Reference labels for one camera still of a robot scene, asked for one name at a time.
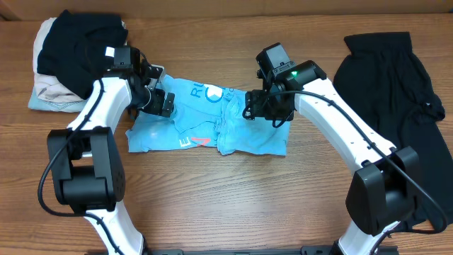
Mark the light blue t-shirt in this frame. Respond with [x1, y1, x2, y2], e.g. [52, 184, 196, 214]
[126, 75, 290, 156]

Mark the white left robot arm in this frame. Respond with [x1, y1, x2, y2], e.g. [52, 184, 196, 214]
[38, 46, 175, 254]

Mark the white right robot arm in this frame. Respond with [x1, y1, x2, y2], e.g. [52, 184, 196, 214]
[243, 43, 421, 254]

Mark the black folded garment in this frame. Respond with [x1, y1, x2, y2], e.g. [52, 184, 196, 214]
[37, 10, 128, 99]

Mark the beige folded garment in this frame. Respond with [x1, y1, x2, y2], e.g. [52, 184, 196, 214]
[33, 12, 92, 103]

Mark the black unfolded garment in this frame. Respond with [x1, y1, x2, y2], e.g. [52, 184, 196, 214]
[333, 32, 452, 224]

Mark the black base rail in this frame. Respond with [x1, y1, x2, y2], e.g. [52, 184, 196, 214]
[145, 245, 332, 255]

